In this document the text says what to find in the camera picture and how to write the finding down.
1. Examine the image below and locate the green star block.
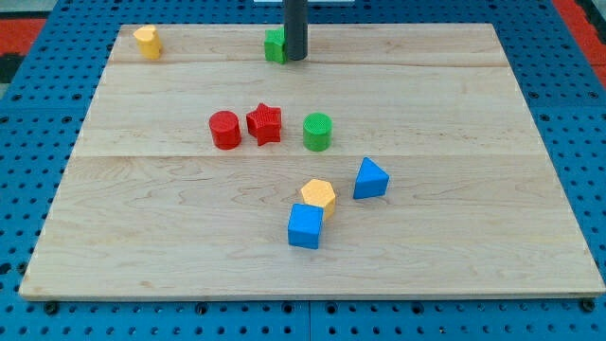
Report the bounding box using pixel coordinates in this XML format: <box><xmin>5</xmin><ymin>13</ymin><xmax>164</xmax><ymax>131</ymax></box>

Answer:
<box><xmin>263</xmin><ymin>27</ymin><xmax>288</xmax><ymax>64</ymax></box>

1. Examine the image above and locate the green cylinder block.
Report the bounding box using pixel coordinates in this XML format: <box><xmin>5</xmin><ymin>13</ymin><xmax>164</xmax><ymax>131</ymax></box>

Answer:
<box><xmin>303</xmin><ymin>112</ymin><xmax>332</xmax><ymax>152</ymax></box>

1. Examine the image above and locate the yellow heart block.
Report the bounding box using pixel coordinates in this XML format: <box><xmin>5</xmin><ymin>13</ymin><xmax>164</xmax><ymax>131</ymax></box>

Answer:
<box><xmin>133</xmin><ymin>25</ymin><xmax>162</xmax><ymax>60</ymax></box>

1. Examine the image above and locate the yellow hexagon block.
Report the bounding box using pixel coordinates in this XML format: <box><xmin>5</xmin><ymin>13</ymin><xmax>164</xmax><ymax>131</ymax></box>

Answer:
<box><xmin>300</xmin><ymin>179</ymin><xmax>336</xmax><ymax>221</ymax></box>

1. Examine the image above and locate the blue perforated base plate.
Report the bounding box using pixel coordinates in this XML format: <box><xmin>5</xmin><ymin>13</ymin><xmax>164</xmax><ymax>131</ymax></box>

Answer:
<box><xmin>1</xmin><ymin>0</ymin><xmax>605</xmax><ymax>340</ymax></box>

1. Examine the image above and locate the light wooden board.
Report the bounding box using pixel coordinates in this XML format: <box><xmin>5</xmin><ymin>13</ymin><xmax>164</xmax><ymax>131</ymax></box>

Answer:
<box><xmin>20</xmin><ymin>24</ymin><xmax>605</xmax><ymax>301</ymax></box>

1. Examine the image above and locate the blue triangle block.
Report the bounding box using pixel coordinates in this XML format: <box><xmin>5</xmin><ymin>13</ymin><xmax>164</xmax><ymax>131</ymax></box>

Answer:
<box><xmin>352</xmin><ymin>157</ymin><xmax>390</xmax><ymax>200</ymax></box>

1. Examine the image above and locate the red star block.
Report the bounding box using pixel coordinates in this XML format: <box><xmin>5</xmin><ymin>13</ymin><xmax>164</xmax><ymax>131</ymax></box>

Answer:
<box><xmin>246</xmin><ymin>103</ymin><xmax>282</xmax><ymax>146</ymax></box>

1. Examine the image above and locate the red cylinder block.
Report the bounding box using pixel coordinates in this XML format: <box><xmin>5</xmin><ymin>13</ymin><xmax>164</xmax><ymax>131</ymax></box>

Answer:
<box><xmin>208</xmin><ymin>111</ymin><xmax>241</xmax><ymax>150</ymax></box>

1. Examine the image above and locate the blue cube block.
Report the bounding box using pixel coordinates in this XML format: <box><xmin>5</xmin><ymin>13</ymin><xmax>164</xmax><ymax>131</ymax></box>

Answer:
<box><xmin>287</xmin><ymin>204</ymin><xmax>324</xmax><ymax>249</ymax></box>

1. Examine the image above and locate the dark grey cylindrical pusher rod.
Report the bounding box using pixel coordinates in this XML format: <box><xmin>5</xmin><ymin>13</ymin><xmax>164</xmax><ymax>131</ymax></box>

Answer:
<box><xmin>283</xmin><ymin>0</ymin><xmax>308</xmax><ymax>61</ymax></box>

